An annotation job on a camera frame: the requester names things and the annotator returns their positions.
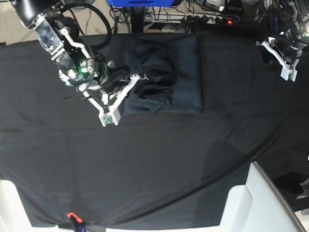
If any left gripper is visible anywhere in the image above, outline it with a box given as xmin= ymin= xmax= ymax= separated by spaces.
xmin=256 ymin=34 xmax=307 ymax=81

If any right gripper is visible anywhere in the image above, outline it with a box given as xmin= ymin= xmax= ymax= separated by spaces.
xmin=77 ymin=61 xmax=149 ymax=127

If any dark grey long-sleeve T-shirt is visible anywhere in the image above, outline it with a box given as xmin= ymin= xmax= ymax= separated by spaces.
xmin=79 ymin=33 xmax=203 ymax=116

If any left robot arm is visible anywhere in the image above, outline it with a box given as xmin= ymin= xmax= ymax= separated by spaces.
xmin=256 ymin=0 xmax=309 ymax=82

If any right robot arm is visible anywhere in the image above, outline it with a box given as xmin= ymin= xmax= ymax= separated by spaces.
xmin=9 ymin=0 xmax=146 ymax=127

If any black table cloth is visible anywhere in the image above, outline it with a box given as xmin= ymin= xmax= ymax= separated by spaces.
xmin=0 ymin=33 xmax=309 ymax=230

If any white power strip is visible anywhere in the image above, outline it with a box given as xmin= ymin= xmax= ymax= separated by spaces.
xmin=181 ymin=14 xmax=239 ymax=26

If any orange blue clamp bottom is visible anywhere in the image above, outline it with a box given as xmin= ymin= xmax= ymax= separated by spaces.
xmin=67 ymin=212 xmax=88 ymax=232

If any blue clamp handle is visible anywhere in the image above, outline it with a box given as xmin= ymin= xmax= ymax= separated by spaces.
xmin=270 ymin=17 xmax=278 ymax=35

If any black stand post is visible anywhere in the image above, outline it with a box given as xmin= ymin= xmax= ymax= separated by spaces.
xmin=128 ymin=6 xmax=148 ymax=33

